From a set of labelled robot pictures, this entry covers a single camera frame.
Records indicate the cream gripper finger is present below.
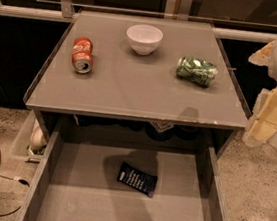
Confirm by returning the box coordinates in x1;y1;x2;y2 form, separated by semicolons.
243;87;277;148
248;41;275;67

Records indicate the dark blue rxbar wrapper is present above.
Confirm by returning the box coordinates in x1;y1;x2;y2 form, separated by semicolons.
117;162;158;198

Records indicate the grey cabinet with counter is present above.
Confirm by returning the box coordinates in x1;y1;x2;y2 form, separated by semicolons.
19;1;265;164

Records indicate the open grey top drawer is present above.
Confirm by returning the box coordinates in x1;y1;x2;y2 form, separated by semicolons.
15;130;229;221

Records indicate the crushed green soda can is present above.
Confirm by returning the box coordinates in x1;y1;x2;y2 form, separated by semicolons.
176;56;218;88

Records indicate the white ceramic bowl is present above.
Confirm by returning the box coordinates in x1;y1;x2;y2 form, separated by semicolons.
126;24;163;56

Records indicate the red soda can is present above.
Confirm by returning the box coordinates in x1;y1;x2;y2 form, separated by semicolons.
71;37;93;74

